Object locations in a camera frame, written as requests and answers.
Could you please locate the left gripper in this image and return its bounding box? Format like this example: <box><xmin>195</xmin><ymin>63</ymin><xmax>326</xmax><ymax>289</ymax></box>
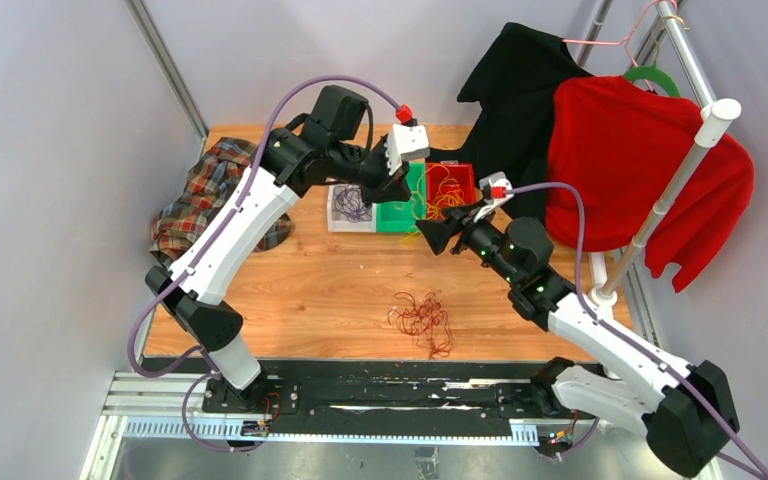
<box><xmin>331</xmin><ymin>136</ymin><xmax>413</xmax><ymax>210</ymax></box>

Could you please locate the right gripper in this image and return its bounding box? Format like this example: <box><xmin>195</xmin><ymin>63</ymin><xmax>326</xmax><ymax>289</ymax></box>
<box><xmin>416</xmin><ymin>199</ymin><xmax>521</xmax><ymax>286</ymax></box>

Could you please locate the yellow cable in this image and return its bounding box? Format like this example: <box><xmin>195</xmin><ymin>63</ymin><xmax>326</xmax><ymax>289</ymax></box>
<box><xmin>399</xmin><ymin>162</ymin><xmax>470</xmax><ymax>248</ymax></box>

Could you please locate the red cable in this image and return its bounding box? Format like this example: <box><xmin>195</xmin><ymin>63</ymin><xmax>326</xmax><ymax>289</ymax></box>
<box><xmin>386</xmin><ymin>290</ymin><xmax>456</xmax><ymax>362</ymax></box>

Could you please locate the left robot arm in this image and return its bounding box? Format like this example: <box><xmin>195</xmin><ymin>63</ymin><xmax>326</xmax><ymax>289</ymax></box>
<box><xmin>146</xmin><ymin>85</ymin><xmax>429</xmax><ymax>413</ymax></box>

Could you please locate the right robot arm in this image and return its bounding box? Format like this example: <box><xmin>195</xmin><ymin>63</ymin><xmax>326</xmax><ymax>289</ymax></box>
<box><xmin>416</xmin><ymin>208</ymin><xmax>739</xmax><ymax>477</ymax></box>

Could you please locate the green plastic bin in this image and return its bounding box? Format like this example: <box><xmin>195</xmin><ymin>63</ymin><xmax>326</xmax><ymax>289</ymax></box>
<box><xmin>376</xmin><ymin>162</ymin><xmax>427</xmax><ymax>235</ymax></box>

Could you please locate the white plastic bin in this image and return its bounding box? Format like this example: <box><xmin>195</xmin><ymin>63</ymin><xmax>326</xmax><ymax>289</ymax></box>
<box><xmin>326</xmin><ymin>184</ymin><xmax>377</xmax><ymax>233</ymax></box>

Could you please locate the red plastic bin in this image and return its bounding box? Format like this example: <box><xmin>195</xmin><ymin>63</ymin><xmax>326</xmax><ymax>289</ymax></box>
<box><xmin>425</xmin><ymin>162</ymin><xmax>476</xmax><ymax>220</ymax></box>

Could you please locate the plaid flannel shirt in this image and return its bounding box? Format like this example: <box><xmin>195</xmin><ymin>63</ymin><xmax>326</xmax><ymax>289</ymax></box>
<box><xmin>149</xmin><ymin>137</ymin><xmax>257</xmax><ymax>267</ymax></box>

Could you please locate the black shirt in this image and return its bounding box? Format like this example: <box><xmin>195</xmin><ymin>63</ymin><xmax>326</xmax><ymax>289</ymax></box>
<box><xmin>428</xmin><ymin>22</ymin><xmax>591</xmax><ymax>187</ymax></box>

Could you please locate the red sweater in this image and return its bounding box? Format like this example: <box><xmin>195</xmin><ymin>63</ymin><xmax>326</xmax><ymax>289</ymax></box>
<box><xmin>546</xmin><ymin>76</ymin><xmax>755</xmax><ymax>292</ymax></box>

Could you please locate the green hanger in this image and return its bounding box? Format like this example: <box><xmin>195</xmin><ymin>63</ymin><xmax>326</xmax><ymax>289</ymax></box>
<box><xmin>623</xmin><ymin>65</ymin><xmax>682</xmax><ymax>98</ymax></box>

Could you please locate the pink hanger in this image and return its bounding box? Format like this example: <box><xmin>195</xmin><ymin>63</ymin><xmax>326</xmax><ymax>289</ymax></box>
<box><xmin>563</xmin><ymin>1</ymin><xmax>690</xmax><ymax>70</ymax></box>

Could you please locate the white clothes rack pole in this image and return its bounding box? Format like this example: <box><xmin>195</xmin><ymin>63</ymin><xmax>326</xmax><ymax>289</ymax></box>
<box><xmin>590</xmin><ymin>98</ymin><xmax>742</xmax><ymax>308</ymax></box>

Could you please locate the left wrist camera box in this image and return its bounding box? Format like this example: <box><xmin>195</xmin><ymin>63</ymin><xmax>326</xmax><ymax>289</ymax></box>
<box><xmin>385</xmin><ymin>124</ymin><xmax>431</xmax><ymax>176</ymax></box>

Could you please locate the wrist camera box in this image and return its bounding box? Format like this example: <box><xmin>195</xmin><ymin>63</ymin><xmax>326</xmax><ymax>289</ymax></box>
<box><xmin>472</xmin><ymin>172</ymin><xmax>514</xmax><ymax>222</ymax></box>
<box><xmin>385</xmin><ymin>124</ymin><xmax>431</xmax><ymax>176</ymax></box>

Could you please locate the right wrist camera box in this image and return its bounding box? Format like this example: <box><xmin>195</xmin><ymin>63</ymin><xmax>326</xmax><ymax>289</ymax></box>
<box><xmin>472</xmin><ymin>172</ymin><xmax>514</xmax><ymax>222</ymax></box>

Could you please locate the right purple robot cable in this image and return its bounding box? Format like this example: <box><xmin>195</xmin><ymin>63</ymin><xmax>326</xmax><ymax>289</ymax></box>
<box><xmin>489</xmin><ymin>181</ymin><xmax>768</xmax><ymax>480</ymax></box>

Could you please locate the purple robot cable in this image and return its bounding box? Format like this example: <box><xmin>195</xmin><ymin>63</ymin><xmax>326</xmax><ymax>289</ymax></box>
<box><xmin>489</xmin><ymin>181</ymin><xmax>768</xmax><ymax>480</ymax></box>
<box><xmin>125</xmin><ymin>74</ymin><xmax>414</xmax><ymax>454</ymax></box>

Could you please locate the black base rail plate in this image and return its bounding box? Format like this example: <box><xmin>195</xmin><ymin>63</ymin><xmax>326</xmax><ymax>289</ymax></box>
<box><xmin>202</xmin><ymin>359</ymin><xmax>589</xmax><ymax>437</ymax></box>

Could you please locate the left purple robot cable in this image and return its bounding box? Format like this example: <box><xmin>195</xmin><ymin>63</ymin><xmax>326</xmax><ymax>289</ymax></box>
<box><xmin>125</xmin><ymin>74</ymin><xmax>414</xmax><ymax>454</ymax></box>

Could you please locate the aluminium frame post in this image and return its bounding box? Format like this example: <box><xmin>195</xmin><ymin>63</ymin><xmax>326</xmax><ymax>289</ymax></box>
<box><xmin>124</xmin><ymin>0</ymin><xmax>209</xmax><ymax>141</ymax></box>

